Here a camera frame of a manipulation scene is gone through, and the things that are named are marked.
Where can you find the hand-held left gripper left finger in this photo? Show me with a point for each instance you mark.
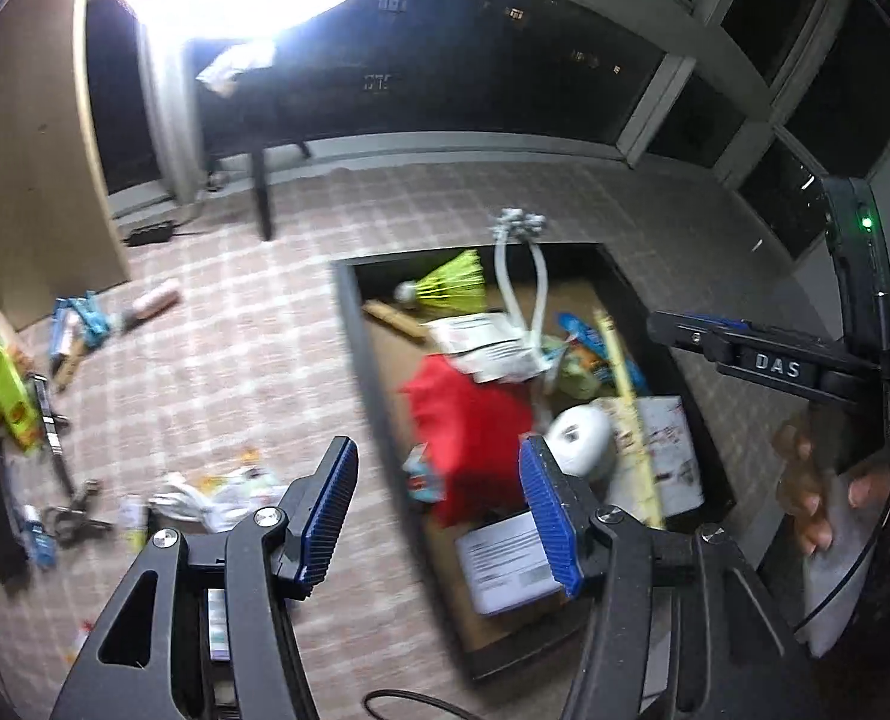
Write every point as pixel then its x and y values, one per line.
pixel 332 510

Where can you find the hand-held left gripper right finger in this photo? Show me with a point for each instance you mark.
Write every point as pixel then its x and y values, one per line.
pixel 550 517

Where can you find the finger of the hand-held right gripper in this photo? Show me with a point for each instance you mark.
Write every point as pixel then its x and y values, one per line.
pixel 689 337
pixel 722 324

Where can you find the grey parcel white label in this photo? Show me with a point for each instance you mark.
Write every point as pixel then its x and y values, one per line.
pixel 505 562

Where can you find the yellow ruler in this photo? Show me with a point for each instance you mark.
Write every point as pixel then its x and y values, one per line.
pixel 629 405

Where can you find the blue orange packet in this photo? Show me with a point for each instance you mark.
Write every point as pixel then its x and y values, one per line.
pixel 587 334

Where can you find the red cloth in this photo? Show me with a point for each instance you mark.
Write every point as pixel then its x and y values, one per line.
pixel 475 427

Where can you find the olive green pouch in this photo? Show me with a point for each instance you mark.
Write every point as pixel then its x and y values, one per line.
pixel 578 379

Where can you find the white cardboard box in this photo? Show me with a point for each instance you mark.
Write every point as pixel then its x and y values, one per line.
pixel 674 457

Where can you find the black container box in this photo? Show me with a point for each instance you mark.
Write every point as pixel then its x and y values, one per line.
pixel 505 656

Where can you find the white printed pouch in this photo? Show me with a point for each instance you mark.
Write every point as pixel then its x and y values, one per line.
pixel 482 345

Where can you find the wooden block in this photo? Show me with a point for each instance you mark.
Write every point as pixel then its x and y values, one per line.
pixel 396 319

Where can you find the yellow plastic shuttlecock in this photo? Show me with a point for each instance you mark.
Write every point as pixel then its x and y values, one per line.
pixel 452 281

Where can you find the person's right hand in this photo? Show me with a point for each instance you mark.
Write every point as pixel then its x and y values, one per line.
pixel 808 480

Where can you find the white orange snack packet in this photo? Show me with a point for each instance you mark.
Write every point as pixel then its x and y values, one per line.
pixel 212 499

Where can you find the small white carton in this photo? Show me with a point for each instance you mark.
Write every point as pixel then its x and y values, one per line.
pixel 218 622

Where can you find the small white tube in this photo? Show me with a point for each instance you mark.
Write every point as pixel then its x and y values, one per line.
pixel 134 521

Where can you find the metal keys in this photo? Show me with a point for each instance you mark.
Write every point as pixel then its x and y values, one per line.
pixel 78 514

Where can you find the pink cosmetic tube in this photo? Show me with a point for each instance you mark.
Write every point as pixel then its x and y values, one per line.
pixel 152 304

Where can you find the black stick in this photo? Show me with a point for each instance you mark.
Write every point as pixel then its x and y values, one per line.
pixel 54 435

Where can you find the small blue bottle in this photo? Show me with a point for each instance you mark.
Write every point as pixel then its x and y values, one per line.
pixel 39 536

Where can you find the black light stand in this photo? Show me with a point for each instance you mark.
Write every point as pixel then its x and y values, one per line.
pixel 262 195

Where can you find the black flat bar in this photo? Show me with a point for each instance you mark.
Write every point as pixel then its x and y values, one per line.
pixel 3 517

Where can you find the black power adapter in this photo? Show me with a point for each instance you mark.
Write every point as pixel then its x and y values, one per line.
pixel 150 233

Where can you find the lime green pouch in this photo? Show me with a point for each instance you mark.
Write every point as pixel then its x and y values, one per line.
pixel 10 390

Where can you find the white crumpled bag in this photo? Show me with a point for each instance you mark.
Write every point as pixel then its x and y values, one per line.
pixel 235 67

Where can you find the large beige board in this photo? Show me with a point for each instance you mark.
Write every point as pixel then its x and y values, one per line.
pixel 33 165

